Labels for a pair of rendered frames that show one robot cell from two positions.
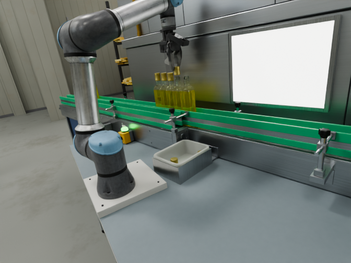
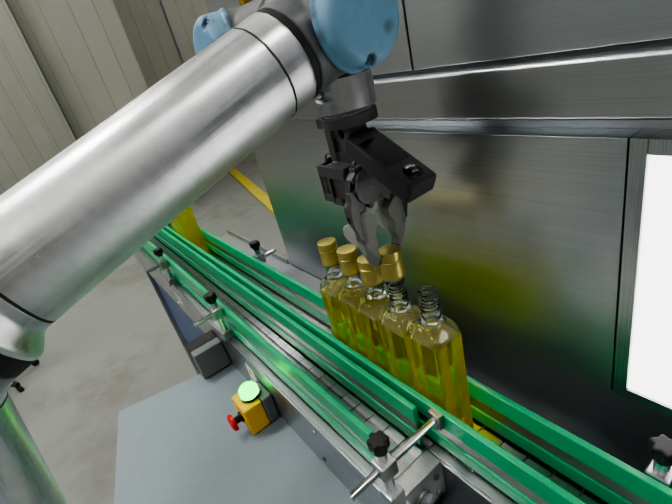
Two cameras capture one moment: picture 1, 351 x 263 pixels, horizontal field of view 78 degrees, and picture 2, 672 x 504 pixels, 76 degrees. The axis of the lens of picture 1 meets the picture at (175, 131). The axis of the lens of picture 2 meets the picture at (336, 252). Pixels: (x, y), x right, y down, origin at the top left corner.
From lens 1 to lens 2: 0.71 m
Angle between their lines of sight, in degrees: 12
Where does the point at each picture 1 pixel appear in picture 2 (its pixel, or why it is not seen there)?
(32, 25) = (82, 21)
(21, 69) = (84, 112)
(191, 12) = (438, 23)
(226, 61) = (605, 248)
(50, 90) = not seen: hidden behind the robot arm
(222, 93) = (577, 346)
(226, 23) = (619, 89)
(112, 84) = not seen: hidden behind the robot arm
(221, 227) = not seen: outside the picture
